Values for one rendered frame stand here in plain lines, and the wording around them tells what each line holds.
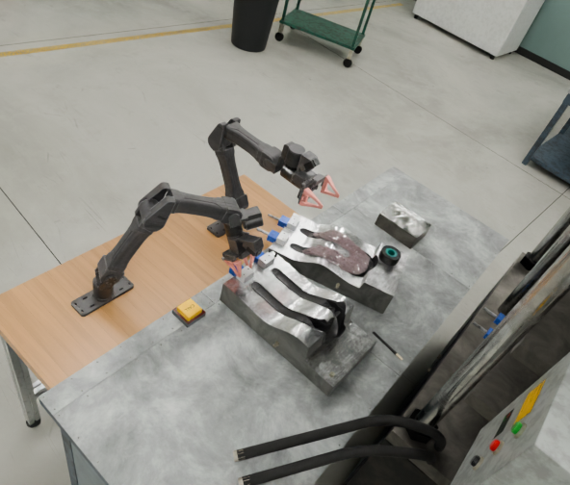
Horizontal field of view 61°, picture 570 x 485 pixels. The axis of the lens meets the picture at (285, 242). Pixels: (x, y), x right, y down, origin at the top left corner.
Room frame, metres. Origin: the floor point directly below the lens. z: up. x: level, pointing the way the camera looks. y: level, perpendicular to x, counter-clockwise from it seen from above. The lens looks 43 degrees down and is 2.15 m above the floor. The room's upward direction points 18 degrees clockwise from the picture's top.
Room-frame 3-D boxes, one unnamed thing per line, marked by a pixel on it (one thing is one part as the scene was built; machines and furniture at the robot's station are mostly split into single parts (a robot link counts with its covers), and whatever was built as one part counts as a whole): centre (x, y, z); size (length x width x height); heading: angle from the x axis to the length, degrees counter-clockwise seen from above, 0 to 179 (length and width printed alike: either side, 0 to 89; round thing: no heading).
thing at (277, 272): (1.09, -0.11, 0.92); 0.35 x 0.16 x 0.09; 62
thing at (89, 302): (0.95, 0.52, 0.84); 0.20 x 0.07 x 0.08; 152
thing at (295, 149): (1.40, 0.08, 1.24); 0.12 x 0.09 x 0.12; 62
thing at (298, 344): (1.07, -0.12, 0.87); 0.50 x 0.26 x 0.14; 62
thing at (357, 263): (1.42, -0.21, 0.90); 0.26 x 0.18 x 0.08; 79
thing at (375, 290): (1.43, -0.22, 0.85); 0.50 x 0.26 x 0.11; 79
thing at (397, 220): (1.79, -0.49, 0.83); 0.20 x 0.15 x 0.07; 62
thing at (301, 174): (1.35, 0.00, 1.25); 0.07 x 0.06 x 0.11; 152
